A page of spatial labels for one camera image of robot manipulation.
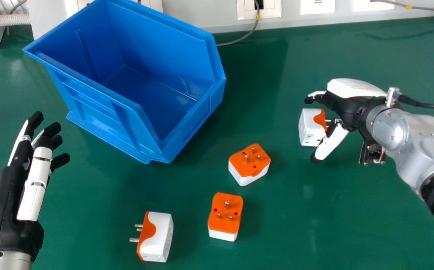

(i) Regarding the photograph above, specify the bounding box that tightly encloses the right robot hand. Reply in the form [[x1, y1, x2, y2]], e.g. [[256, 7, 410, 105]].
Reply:
[[304, 78, 400, 164]]

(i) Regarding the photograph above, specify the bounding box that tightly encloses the white-and-orange plug adapter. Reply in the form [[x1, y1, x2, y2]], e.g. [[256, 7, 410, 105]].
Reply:
[[208, 192, 244, 242], [298, 108, 332, 147], [228, 143, 271, 187], [129, 211, 174, 263]]

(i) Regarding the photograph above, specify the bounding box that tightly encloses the blue plastic bin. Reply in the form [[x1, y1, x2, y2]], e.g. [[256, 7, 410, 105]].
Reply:
[[22, 0, 227, 165]]

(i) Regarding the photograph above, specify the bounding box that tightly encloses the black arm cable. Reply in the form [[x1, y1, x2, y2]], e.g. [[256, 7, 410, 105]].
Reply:
[[397, 93, 434, 113]]

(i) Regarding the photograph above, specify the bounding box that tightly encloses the white wall socket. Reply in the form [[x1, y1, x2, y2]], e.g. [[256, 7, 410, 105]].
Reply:
[[236, 0, 282, 20], [300, 0, 336, 15]]

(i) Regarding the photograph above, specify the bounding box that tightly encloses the grey cable with yellow tag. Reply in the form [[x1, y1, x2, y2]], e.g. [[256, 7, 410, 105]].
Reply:
[[370, 0, 434, 20]]

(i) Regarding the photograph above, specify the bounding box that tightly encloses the grey power cable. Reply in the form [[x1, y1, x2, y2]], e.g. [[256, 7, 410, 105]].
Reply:
[[216, 0, 261, 47]]

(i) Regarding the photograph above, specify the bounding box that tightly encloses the white corrugated hose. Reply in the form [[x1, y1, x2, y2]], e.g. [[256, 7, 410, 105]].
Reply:
[[0, 13, 32, 27]]

